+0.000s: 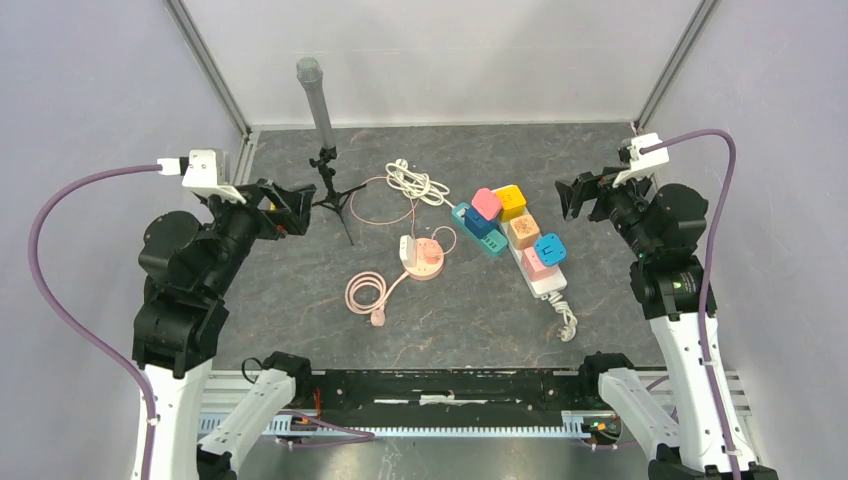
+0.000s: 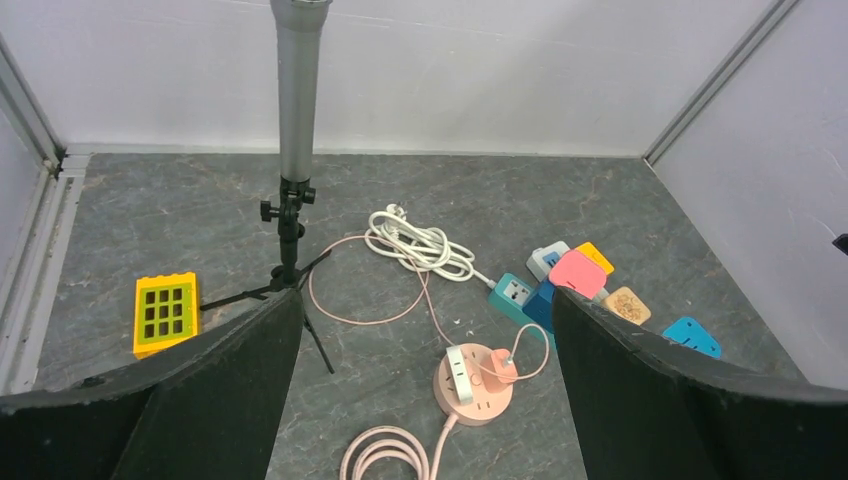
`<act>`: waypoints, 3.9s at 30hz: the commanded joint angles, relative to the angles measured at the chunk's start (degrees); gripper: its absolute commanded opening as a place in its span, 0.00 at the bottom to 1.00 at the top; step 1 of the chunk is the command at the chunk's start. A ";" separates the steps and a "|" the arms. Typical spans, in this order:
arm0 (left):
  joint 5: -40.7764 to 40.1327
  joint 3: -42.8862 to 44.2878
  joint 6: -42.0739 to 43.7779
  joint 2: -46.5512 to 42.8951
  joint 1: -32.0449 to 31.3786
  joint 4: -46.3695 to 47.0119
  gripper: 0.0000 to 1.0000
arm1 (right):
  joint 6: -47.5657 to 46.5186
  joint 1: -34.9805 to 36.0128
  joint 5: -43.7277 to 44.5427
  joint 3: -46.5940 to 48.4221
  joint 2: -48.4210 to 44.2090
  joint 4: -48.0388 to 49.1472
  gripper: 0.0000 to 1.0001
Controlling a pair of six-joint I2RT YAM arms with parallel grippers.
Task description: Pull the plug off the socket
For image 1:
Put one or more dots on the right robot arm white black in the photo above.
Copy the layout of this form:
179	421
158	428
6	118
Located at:
700	437

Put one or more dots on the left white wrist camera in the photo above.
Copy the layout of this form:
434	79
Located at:
205	172

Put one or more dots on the light blue cube adapter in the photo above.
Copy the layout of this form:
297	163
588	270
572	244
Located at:
550	249

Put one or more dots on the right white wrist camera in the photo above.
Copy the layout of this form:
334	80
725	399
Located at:
639	165

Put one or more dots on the yellow cube adapter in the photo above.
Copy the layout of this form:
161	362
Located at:
513	202

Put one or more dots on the round pink power socket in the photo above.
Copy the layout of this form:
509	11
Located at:
424	272

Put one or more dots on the dark blue cube adapter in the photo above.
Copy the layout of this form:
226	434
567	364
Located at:
477	224

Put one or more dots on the aluminium frame rail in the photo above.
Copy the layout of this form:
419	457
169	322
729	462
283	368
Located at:
292	424

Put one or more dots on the black tripod stand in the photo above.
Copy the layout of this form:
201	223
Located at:
334	200

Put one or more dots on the light pink cube adapter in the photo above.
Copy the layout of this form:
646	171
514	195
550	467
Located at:
533	266

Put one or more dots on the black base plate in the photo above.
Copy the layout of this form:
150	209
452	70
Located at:
420	398

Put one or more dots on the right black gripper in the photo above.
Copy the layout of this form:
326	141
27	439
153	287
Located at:
587	186

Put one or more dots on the white power strip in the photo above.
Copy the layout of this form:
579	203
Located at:
542	288

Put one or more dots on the grey microphone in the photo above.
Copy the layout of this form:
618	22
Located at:
310	76

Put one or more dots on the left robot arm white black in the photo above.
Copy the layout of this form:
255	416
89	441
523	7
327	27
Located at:
189	267

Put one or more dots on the white folding plug adapter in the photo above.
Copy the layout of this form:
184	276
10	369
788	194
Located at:
408	251

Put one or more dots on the pink plug charger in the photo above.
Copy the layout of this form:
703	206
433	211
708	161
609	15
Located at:
429	251

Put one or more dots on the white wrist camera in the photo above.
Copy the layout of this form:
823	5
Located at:
205	172
639	165

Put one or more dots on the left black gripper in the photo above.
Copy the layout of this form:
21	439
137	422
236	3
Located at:
279	219

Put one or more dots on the teal power strip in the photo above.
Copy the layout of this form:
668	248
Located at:
493	244

